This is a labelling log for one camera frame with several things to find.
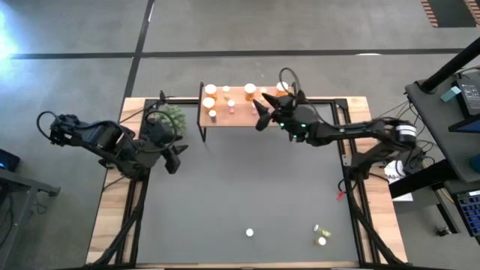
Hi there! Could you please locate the dark grey desk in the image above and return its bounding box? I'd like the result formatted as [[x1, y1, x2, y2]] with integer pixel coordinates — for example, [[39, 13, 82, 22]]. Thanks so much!
[[388, 67, 480, 200]]

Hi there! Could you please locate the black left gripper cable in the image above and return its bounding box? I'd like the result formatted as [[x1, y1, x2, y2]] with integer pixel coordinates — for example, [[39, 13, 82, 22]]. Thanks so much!
[[144, 109, 177, 153]]

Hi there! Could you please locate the thick black pole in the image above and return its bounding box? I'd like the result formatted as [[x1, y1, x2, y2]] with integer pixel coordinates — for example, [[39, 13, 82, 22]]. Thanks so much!
[[419, 36, 480, 93]]

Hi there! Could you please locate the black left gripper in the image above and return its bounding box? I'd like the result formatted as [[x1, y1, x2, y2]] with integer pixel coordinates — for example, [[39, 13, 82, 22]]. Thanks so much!
[[142, 118, 190, 175]]

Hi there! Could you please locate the white printed paper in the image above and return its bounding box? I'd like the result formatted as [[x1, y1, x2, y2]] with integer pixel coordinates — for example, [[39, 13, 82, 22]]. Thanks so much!
[[384, 159, 413, 203]]

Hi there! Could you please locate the black power adapter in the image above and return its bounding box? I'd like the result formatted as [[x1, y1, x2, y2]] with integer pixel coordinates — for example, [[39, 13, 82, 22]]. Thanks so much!
[[455, 73, 480, 117]]

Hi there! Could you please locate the small teal box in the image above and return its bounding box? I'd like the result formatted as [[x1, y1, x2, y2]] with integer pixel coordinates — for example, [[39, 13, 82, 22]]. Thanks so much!
[[440, 85, 461, 103]]

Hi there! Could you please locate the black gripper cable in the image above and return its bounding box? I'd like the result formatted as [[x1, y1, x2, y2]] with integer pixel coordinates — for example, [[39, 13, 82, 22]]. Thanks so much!
[[279, 67, 302, 97], [144, 109, 177, 153]]

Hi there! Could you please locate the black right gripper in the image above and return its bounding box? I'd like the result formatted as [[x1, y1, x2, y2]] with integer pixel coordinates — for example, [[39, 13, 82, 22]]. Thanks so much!
[[253, 92, 323, 146]]

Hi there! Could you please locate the black device blue light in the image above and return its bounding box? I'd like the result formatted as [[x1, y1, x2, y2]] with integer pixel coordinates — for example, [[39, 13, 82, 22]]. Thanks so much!
[[0, 148, 21, 173]]

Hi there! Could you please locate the computer monitor blue screen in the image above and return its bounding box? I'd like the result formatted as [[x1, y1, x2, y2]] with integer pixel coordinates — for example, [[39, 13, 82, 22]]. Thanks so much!
[[448, 114, 480, 134]]

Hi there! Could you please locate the black striped floor mat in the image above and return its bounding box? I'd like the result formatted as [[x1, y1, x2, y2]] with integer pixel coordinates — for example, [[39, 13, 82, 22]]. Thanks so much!
[[419, 0, 477, 29]]

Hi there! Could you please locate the black side stand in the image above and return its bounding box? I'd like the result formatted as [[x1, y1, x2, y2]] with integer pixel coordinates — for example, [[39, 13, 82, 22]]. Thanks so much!
[[0, 168, 62, 269]]

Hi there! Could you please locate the green potted plant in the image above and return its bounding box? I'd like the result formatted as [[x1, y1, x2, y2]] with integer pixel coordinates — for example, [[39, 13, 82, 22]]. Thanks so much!
[[153, 103, 188, 137]]

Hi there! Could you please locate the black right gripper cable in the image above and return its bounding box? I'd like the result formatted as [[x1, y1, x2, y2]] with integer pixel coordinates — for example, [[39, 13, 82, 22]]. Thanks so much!
[[279, 67, 302, 97]]

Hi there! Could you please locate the wooden shelf black frame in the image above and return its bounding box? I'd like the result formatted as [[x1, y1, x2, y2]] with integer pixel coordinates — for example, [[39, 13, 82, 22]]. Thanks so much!
[[197, 81, 302, 143]]

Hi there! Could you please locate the black aluminium table frame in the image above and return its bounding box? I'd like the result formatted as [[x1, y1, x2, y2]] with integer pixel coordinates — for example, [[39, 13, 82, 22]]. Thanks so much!
[[85, 89, 410, 269]]

